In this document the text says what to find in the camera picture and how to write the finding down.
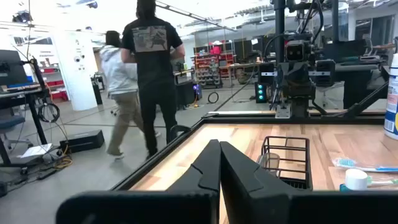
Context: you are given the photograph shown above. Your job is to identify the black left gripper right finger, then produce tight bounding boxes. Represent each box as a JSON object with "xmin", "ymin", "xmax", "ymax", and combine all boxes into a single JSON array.
[{"xmin": 220, "ymin": 141, "xmax": 398, "ymax": 224}]

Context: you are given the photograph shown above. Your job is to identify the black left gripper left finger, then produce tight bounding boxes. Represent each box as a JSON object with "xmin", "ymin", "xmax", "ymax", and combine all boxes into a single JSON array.
[{"xmin": 55, "ymin": 139, "xmax": 222, "ymax": 224}]

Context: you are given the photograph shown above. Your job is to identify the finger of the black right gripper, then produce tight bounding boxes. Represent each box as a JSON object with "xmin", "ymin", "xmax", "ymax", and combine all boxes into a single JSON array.
[
  {"xmin": 259, "ymin": 62, "xmax": 299, "ymax": 85},
  {"xmin": 297, "ymin": 60, "xmax": 336, "ymax": 87}
]

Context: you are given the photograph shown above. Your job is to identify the blue white toothbrush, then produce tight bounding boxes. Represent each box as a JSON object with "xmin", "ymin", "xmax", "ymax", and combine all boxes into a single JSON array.
[{"xmin": 331, "ymin": 156, "xmax": 398, "ymax": 174}]

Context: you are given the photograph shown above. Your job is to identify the green white toothbrush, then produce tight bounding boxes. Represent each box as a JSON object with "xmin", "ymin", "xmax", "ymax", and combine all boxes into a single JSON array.
[{"xmin": 366, "ymin": 177, "xmax": 398, "ymax": 187}]

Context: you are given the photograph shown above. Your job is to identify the computer tower teal lights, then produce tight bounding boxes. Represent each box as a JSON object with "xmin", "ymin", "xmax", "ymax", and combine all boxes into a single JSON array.
[{"xmin": 254, "ymin": 81, "xmax": 269, "ymax": 104}]

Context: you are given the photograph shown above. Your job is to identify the black office desk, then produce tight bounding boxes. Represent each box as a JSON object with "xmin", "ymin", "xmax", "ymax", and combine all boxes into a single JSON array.
[{"xmin": 335, "ymin": 60, "xmax": 389, "ymax": 110}]

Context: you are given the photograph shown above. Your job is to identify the clear plastic cup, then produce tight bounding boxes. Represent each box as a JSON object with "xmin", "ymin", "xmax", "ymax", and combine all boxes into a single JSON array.
[{"xmin": 256, "ymin": 152, "xmax": 281, "ymax": 178}]

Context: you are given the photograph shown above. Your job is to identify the red parts shelving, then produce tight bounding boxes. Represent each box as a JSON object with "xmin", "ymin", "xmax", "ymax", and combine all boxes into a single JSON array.
[{"xmin": 193, "ymin": 42, "xmax": 236, "ymax": 89}]

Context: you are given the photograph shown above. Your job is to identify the disinfecting wipes canister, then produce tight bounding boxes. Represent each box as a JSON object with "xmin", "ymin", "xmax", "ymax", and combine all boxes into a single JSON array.
[{"xmin": 383, "ymin": 52, "xmax": 398, "ymax": 141}]

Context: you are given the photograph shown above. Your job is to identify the black cabinet blue light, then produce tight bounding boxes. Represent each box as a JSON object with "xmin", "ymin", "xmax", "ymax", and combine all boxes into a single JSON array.
[{"xmin": 175, "ymin": 79, "xmax": 203, "ymax": 109}]

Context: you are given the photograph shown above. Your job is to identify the black floor box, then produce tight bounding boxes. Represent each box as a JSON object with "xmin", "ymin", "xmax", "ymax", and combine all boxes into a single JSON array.
[{"xmin": 58, "ymin": 129, "xmax": 106, "ymax": 154}]

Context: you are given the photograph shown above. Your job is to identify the person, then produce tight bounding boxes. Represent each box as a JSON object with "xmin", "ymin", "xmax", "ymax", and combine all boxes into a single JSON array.
[
  {"xmin": 98, "ymin": 30, "xmax": 147, "ymax": 160},
  {"xmin": 120, "ymin": 0, "xmax": 187, "ymax": 160}
]

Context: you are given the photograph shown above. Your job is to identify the white paper sheet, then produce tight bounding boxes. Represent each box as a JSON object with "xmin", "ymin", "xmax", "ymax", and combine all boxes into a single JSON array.
[{"xmin": 17, "ymin": 142, "xmax": 54, "ymax": 159}]

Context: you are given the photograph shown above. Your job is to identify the black standing desk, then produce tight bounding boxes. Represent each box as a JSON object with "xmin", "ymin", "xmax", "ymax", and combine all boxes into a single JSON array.
[{"xmin": 0, "ymin": 57, "xmax": 50, "ymax": 169}]

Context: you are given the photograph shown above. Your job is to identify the white building column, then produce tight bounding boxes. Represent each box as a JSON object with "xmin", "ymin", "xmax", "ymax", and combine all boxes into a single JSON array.
[{"xmin": 52, "ymin": 30, "xmax": 99, "ymax": 112}]

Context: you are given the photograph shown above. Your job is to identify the red bin shelf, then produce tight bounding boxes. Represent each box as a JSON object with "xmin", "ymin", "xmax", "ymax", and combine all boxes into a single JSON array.
[{"xmin": 39, "ymin": 67, "xmax": 68, "ymax": 101}]

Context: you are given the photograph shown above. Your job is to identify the blue office chair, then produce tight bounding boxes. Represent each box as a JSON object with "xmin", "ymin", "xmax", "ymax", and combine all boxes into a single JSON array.
[{"xmin": 0, "ymin": 114, "xmax": 34, "ymax": 150}]

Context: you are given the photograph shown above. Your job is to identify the black desk monitor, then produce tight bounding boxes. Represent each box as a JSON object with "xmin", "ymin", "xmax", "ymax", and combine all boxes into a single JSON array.
[{"xmin": 0, "ymin": 49, "xmax": 30, "ymax": 88}]

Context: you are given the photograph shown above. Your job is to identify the black ceiling spotlight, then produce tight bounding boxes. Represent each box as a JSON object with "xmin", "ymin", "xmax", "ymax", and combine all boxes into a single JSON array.
[{"xmin": 12, "ymin": 11, "xmax": 34, "ymax": 24}]

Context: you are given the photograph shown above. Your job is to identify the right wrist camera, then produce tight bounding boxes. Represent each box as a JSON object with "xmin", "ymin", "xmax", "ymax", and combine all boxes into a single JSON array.
[{"xmin": 284, "ymin": 39, "xmax": 313, "ymax": 63}]

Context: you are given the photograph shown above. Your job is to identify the black wire caddy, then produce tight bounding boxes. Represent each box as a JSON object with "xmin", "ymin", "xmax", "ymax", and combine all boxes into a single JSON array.
[{"xmin": 260, "ymin": 136, "xmax": 313, "ymax": 192}]

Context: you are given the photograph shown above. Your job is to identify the yellow floor cable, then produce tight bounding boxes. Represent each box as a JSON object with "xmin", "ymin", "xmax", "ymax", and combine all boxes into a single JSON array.
[{"xmin": 54, "ymin": 154, "xmax": 74, "ymax": 170}]

